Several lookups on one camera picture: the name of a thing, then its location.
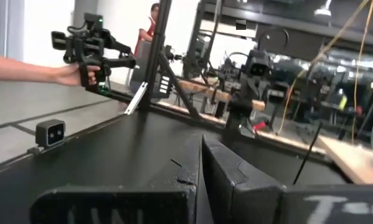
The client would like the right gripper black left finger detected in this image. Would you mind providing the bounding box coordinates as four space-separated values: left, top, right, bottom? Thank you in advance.
30 135 203 224

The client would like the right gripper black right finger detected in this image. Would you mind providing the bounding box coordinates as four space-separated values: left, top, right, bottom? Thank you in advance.
201 135 373 224

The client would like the person's forearm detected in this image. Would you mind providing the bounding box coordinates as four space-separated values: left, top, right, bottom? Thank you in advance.
0 51 60 85

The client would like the wooden shelf with black legs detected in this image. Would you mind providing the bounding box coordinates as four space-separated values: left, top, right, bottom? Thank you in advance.
293 123 373 185

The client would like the small red plastic piece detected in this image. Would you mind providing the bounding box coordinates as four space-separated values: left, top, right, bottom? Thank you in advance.
252 120 268 132

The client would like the black table mat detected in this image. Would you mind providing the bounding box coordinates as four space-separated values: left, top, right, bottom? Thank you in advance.
0 110 346 224

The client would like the black device with white labels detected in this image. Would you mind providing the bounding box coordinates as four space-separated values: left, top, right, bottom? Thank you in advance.
156 43 187 100

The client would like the white lamp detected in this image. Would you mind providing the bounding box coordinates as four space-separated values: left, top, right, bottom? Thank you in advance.
313 0 334 18

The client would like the person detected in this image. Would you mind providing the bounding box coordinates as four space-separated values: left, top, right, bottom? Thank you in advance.
133 2 161 60

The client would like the person's hand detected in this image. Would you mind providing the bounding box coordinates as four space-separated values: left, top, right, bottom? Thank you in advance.
53 62 102 87

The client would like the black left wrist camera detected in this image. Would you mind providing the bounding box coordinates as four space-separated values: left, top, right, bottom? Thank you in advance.
244 49 273 78

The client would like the black left wrist camera cable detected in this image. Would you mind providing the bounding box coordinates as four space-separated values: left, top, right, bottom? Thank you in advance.
256 26 291 55

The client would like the yellow hanging cable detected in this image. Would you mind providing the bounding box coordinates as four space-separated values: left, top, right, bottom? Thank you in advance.
277 0 372 136
351 0 373 144

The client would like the small grey table camera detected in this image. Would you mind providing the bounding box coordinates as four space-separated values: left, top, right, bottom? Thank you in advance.
27 119 67 156

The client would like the black metal rig frame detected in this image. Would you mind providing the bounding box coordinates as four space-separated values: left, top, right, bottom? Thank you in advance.
106 0 205 123

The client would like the silver metal bracket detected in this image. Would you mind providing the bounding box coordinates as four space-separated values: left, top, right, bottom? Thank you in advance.
123 81 150 116

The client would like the black leader arm handle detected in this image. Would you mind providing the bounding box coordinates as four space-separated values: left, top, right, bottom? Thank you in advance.
50 12 138 95

